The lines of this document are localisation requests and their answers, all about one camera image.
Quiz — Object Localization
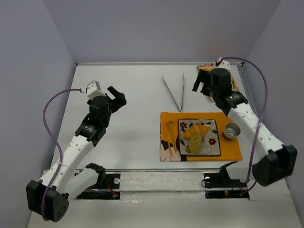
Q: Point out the metal tongs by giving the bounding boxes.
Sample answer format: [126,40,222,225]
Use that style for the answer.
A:
[161,74,185,113]

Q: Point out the striped croissant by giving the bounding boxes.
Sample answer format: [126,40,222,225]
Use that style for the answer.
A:
[182,123,209,140]

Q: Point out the green-speckled bread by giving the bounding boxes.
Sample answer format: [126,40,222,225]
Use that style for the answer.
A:
[185,133,202,154]

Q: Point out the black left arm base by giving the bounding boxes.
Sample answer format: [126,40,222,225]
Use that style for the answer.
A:
[76,163,121,200]

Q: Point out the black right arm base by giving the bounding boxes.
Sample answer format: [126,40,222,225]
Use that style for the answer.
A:
[201,172,249,199]

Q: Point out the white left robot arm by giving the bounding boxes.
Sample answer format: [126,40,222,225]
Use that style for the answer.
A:
[26,81,127,222]

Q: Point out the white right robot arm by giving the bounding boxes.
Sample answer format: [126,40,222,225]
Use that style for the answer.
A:
[192,68,297,186]

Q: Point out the floral bread tray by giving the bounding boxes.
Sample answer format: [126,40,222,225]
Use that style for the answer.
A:
[197,63,239,92]

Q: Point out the small metal cup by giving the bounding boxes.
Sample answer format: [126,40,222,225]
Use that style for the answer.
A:
[223,123,241,140]

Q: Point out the square floral plate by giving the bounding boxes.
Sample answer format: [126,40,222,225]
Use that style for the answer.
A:
[178,119,221,156]

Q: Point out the orange placemat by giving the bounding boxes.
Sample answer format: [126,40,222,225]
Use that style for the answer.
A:
[160,112,242,162]

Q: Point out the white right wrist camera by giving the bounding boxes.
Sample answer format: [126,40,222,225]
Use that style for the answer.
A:
[215,57,231,71]

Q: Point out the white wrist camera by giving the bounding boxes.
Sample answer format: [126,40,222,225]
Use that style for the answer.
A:
[215,57,231,71]
[86,80,103,100]

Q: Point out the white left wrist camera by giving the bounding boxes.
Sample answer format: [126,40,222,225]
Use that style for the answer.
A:
[86,80,103,100]

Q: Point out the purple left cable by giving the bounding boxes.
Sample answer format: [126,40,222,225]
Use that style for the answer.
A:
[41,88,83,220]

